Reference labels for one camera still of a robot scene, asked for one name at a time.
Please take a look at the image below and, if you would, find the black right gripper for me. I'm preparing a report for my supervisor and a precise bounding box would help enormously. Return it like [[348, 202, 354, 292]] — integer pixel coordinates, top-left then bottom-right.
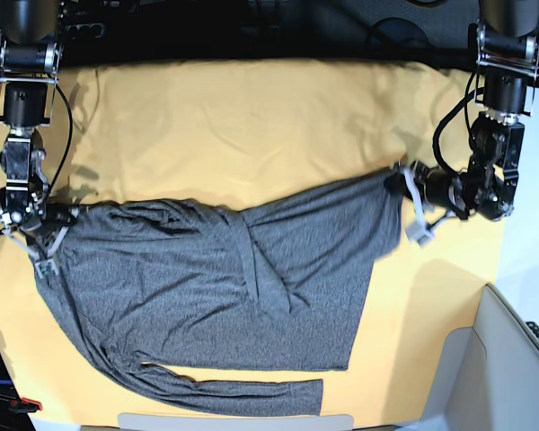
[[0, 186, 79, 258]]

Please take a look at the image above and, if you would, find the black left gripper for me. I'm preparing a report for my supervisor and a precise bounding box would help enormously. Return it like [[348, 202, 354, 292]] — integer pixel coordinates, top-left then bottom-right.
[[384, 167, 469, 216]]

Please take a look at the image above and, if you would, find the grey long-sleeve T-shirt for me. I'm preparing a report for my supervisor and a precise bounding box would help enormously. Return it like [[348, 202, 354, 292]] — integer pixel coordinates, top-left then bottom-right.
[[35, 173, 402, 417]]

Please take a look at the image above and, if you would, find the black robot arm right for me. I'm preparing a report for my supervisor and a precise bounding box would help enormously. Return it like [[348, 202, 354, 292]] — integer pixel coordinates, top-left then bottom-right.
[[0, 1, 75, 262]]

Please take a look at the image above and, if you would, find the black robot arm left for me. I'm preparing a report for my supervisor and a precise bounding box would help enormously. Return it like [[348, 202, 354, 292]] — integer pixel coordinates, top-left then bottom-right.
[[384, 1, 539, 221]]

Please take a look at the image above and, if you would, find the black round chair base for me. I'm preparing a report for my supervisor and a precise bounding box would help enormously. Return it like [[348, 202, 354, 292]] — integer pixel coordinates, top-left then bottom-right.
[[365, 17, 430, 48]]

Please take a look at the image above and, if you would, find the yellow table cloth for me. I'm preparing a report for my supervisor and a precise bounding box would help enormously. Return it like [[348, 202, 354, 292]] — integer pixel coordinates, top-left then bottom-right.
[[0, 60, 504, 427]]

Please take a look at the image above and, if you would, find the red black clamp left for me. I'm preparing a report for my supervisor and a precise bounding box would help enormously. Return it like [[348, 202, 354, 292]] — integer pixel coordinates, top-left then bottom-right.
[[8, 398, 42, 414]]

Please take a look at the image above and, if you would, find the black power strip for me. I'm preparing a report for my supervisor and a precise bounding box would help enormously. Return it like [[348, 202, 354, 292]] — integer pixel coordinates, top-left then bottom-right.
[[66, 22, 105, 40]]

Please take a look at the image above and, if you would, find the grey tray edge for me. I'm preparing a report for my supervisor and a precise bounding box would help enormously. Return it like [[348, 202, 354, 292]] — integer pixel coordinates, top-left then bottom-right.
[[118, 413, 354, 431]]

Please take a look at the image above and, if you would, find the white plastic bin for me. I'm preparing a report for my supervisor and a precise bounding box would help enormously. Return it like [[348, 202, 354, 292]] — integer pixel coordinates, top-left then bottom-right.
[[417, 285, 539, 430]]

